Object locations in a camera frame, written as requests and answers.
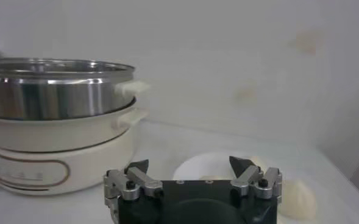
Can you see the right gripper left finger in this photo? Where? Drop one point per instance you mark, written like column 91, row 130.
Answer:
column 142, row 179

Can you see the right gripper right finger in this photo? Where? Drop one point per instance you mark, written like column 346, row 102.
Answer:
column 246, row 178

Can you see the white steamed baozi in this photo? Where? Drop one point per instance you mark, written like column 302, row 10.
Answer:
column 298, row 199

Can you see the stainless steel steamer basket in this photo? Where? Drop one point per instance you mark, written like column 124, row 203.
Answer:
column 54, row 97

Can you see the white round plate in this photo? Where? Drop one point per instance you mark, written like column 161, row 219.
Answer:
column 197, row 165

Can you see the cream electric cooker base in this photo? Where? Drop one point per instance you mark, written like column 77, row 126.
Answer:
column 75, row 137

